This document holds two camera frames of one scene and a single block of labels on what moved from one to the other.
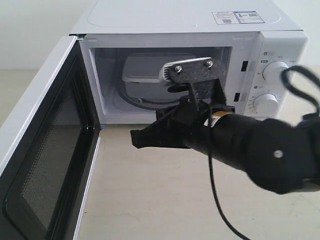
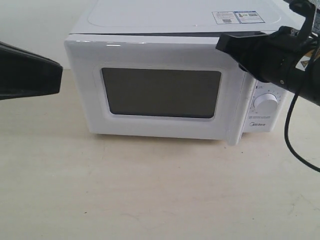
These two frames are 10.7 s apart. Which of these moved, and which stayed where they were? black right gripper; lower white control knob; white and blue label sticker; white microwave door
Moved: black right gripper; white microwave door
Stayed: lower white control knob; white and blue label sticker
